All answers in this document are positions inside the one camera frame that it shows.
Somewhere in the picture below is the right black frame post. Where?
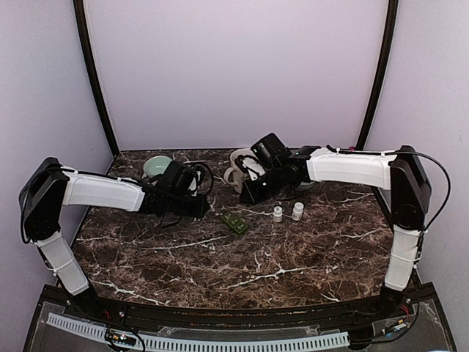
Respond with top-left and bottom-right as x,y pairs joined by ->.
355,0 -> 399,150

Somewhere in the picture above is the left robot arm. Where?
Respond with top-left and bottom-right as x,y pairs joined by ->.
18,157 -> 214,320

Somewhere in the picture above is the green weekly pill organizer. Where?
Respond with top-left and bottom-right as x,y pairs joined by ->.
221,213 -> 248,235

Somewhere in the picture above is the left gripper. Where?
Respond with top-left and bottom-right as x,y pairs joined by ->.
167,191 -> 208,218

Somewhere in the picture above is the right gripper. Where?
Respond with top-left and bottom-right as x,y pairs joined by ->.
240,165 -> 287,206

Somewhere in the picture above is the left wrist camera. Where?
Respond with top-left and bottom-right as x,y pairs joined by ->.
190,164 -> 205,196

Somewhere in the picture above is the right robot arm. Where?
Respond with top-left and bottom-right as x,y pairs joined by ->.
235,133 -> 432,318

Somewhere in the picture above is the teal bowl right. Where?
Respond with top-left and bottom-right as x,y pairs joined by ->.
293,181 -> 315,191

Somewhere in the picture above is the black frame post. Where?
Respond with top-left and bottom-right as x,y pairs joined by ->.
73,0 -> 120,158
355,0 -> 399,150

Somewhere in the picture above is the white pill bottle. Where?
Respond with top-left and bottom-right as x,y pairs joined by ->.
273,206 -> 284,223
292,202 -> 304,221

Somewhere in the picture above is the cream ceramic mug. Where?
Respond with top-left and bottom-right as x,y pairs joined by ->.
224,148 -> 254,194

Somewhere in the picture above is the white slotted cable duct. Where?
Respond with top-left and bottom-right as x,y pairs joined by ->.
45,312 -> 350,351

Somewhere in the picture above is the left black frame post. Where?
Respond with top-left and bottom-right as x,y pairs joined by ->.
73,0 -> 120,158

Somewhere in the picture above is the black front rail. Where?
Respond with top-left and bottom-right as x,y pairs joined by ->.
67,293 -> 433,333

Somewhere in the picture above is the teal bowl on plate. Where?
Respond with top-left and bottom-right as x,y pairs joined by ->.
143,155 -> 173,178

